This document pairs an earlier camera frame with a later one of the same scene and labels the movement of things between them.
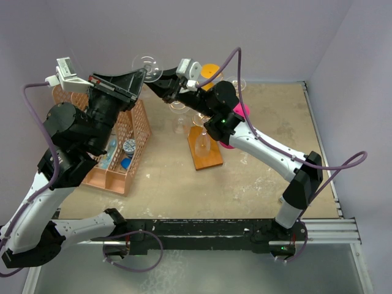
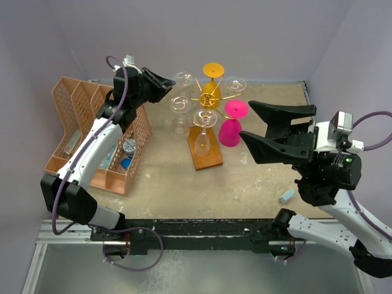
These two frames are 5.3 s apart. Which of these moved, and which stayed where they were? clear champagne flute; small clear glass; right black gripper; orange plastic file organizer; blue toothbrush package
Moved: right black gripper
Stayed: clear champagne flute; small clear glass; blue toothbrush package; orange plastic file organizer
